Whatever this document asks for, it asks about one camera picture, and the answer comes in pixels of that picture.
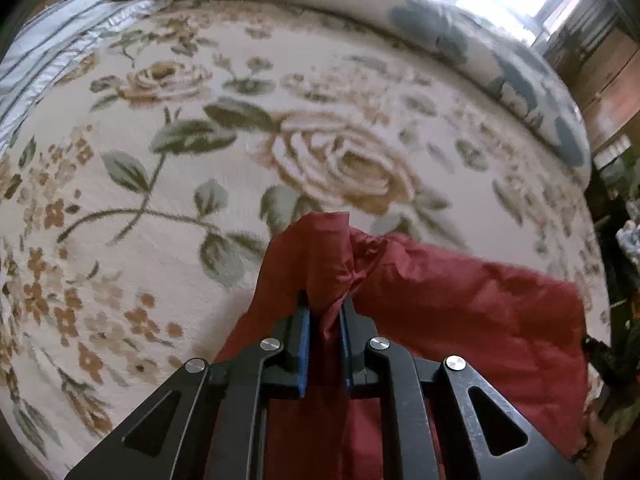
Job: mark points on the floral bed blanket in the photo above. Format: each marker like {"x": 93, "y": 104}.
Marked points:
{"x": 150, "y": 260}

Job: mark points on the wooden wardrobe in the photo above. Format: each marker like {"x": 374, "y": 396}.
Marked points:
{"x": 610, "y": 80}

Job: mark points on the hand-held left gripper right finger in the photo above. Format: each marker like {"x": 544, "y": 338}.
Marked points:
{"x": 345, "y": 355}

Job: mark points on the cluttered dark shelf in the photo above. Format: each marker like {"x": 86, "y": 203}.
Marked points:
{"x": 622, "y": 240}

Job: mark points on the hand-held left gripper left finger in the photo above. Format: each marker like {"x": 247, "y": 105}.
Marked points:
{"x": 303, "y": 355}

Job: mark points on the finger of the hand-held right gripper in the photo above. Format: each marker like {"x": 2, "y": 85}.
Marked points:
{"x": 597, "y": 360}

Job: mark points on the blue patterned white duvet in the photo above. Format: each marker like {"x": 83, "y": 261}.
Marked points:
{"x": 450, "y": 25}

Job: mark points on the red quilted jacket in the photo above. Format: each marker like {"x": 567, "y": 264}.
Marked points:
{"x": 450, "y": 310}

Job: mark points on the striped white pillow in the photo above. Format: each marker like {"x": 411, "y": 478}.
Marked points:
{"x": 40, "y": 55}

